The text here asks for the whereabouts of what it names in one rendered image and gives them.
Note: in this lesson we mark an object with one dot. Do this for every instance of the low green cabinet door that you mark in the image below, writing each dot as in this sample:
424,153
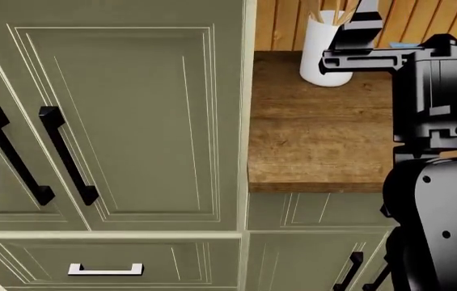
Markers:
293,263

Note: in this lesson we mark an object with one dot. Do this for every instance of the white utensil holder cup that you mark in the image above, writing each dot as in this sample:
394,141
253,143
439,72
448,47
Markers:
323,57

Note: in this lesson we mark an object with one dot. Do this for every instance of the wide green cabinet door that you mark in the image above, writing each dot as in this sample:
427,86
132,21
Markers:
139,121

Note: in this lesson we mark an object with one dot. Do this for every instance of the wooden utensil stick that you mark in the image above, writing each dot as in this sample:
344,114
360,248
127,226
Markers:
350,12
318,16
339,18

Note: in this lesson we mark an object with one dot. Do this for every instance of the plain green drawer front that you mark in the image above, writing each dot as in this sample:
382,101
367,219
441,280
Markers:
313,212

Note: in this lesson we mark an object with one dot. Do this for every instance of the small blue flat object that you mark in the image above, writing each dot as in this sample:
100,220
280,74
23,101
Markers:
406,45

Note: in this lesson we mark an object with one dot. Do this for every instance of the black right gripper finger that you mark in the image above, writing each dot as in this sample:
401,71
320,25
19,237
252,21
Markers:
359,33

